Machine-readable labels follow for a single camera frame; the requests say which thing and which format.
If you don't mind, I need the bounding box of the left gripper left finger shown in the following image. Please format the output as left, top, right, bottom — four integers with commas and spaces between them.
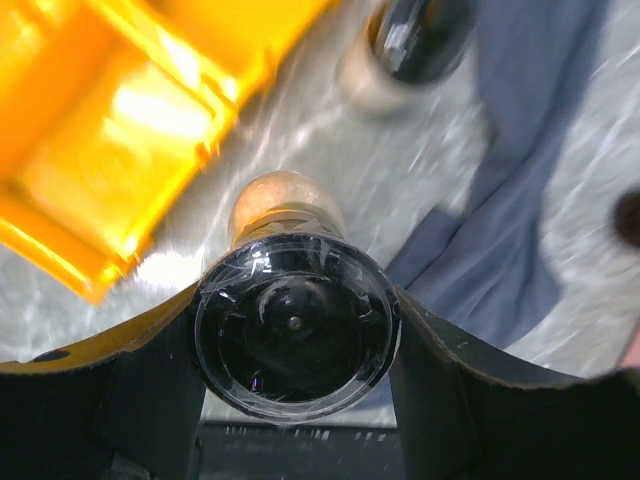
1, 286, 204, 479

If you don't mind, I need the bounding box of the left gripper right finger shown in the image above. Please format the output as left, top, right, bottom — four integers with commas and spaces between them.
390, 292, 639, 479

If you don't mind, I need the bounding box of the black lid spice jar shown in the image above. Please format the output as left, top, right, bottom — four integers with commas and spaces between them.
190, 170, 402, 425

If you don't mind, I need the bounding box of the black cap salt grinder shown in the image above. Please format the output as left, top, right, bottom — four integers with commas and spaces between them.
337, 0, 475, 116

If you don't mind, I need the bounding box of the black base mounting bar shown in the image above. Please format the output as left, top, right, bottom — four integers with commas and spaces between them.
190, 422, 405, 480

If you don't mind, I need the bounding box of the dark blue cloth towel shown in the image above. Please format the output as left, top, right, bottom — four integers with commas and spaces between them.
387, 1, 609, 349

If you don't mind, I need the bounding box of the yellow compartment bin tray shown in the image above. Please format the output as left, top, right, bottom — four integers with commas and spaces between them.
1, 1, 329, 302

